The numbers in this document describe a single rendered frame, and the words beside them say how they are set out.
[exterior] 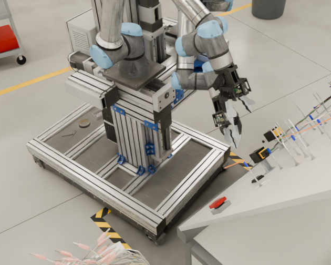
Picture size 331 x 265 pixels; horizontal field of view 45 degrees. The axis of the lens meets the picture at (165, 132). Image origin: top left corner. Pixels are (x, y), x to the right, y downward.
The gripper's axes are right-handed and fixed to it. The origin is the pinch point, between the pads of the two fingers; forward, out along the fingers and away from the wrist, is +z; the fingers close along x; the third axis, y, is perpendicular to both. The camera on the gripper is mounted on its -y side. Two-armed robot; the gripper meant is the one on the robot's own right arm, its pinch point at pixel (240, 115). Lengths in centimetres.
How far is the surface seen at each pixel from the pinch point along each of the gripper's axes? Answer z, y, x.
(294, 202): 4, 48, -24
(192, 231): 37, -13, -32
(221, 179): 90, -117, 35
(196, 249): 43, -12, -34
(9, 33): -68, -341, -18
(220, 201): 17.7, 9.0, -24.8
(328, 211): 59, 2, 21
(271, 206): 7.6, 39.7, -25.1
